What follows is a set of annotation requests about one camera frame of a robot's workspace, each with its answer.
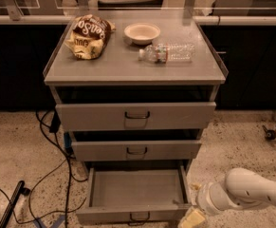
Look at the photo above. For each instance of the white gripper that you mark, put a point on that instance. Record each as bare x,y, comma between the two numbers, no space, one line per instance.
203,196

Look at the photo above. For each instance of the grey bottom drawer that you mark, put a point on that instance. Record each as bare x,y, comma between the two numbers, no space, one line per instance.
135,196

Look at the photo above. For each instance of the grey drawer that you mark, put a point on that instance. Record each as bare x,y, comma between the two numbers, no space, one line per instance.
135,151
100,117
135,196

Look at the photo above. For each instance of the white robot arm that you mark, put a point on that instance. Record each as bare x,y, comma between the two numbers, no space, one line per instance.
239,190

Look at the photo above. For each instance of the grey top drawer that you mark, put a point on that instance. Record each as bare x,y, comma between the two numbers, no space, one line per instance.
100,117

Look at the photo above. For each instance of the grey drawer cabinet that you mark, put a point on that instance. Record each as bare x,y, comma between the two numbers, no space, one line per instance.
119,77

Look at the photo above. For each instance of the grey middle drawer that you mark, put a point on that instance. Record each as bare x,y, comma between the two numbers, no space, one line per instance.
135,151

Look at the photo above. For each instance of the clear plastic water bottle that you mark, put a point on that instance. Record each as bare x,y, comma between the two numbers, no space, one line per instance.
166,53

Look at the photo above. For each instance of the black lab counter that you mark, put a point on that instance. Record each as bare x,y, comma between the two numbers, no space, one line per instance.
248,52

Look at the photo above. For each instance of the black bar on floor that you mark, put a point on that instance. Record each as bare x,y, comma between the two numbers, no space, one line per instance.
12,202

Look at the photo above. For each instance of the white paper bowl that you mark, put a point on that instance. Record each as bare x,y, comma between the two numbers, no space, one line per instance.
142,33

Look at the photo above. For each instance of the brown yellow chip bag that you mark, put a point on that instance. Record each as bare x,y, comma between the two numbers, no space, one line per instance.
89,36

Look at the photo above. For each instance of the dark chair back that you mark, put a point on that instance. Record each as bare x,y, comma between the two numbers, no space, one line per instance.
131,5

